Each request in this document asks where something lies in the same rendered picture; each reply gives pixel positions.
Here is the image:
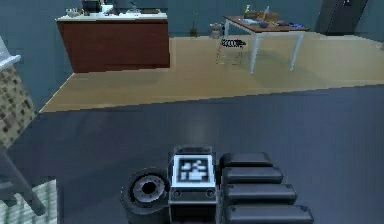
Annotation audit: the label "black appliance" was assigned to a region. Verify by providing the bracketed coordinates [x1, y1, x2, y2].
[81, 0, 102, 15]

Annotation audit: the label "patterned beige armchair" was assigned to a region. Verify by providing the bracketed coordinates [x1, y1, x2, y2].
[0, 36, 37, 150]

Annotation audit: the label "grey bin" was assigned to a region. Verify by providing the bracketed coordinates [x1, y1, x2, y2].
[209, 22, 224, 40]

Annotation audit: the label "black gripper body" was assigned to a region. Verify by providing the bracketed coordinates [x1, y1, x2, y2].
[120, 167, 172, 224]

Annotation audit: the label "brown table white legs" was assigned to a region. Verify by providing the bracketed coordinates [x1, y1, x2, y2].
[223, 15, 310, 75]

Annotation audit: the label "dark room door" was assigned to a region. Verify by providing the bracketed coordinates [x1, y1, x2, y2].
[325, 0, 370, 36]

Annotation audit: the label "brown kitchen counter white top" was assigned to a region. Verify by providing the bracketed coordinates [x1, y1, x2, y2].
[55, 9, 172, 74]

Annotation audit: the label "black wire chair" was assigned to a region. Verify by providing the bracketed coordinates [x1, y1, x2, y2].
[215, 38, 247, 66]

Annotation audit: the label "grey metal stand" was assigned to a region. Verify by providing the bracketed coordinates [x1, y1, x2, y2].
[0, 146, 47, 217]

